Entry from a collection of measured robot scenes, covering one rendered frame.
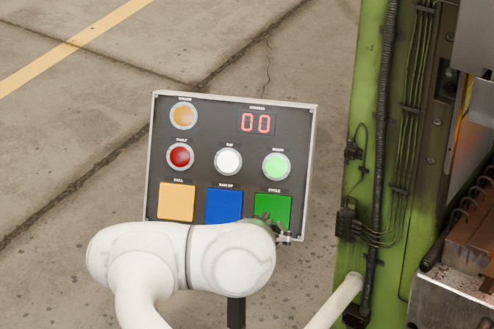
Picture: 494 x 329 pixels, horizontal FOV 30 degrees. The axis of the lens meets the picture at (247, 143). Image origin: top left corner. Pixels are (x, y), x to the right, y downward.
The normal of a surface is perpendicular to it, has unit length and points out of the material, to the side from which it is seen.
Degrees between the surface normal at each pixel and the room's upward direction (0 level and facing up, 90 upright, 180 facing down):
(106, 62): 0
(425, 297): 90
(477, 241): 0
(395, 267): 90
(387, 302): 90
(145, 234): 3
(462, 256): 90
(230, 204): 60
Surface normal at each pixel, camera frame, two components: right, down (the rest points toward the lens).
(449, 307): -0.56, 0.47
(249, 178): -0.13, 0.09
